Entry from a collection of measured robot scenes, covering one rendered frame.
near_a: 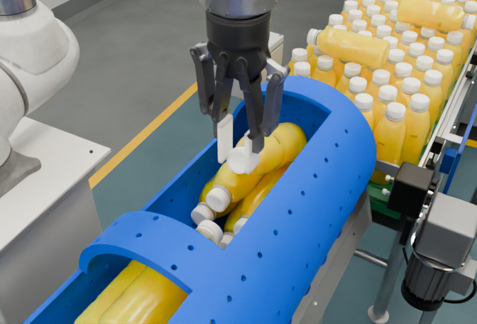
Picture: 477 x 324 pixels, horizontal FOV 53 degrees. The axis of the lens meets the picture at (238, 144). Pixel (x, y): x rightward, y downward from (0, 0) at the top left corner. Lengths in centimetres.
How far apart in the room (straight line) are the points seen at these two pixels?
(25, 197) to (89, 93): 227
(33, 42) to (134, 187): 155
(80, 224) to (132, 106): 196
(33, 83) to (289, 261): 64
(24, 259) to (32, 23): 47
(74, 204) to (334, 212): 60
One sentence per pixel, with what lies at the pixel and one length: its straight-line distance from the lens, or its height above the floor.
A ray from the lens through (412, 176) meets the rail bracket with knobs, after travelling 107.
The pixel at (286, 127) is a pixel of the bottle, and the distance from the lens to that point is 81.
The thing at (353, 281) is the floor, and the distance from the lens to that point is 211.
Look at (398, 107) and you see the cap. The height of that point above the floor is 110.
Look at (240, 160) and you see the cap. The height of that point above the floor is 123.
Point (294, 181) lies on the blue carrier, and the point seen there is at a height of 121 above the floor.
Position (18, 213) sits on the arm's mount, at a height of 101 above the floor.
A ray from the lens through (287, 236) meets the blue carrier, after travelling 65.
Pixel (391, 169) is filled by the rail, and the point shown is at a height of 97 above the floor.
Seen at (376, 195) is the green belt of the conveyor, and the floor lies 89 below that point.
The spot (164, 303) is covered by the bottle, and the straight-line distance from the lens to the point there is 61.
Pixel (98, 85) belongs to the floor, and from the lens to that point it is 333.
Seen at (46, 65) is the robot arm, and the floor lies 120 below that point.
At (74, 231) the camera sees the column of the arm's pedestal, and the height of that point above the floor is 85.
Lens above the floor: 168
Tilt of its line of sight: 39 degrees down
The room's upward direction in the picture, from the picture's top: straight up
